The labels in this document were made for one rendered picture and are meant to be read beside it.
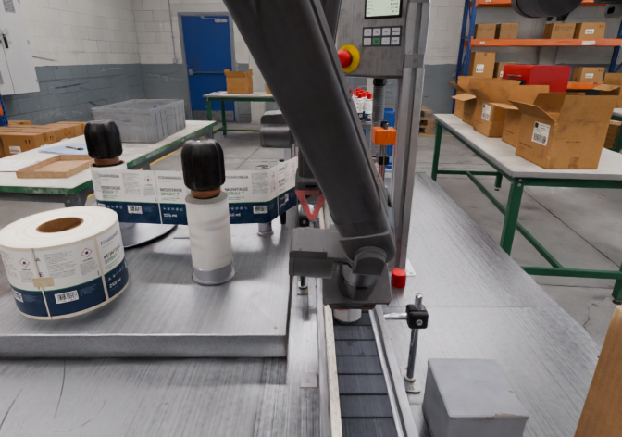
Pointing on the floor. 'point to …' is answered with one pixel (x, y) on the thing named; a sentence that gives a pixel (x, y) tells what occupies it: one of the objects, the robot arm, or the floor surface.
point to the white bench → (82, 184)
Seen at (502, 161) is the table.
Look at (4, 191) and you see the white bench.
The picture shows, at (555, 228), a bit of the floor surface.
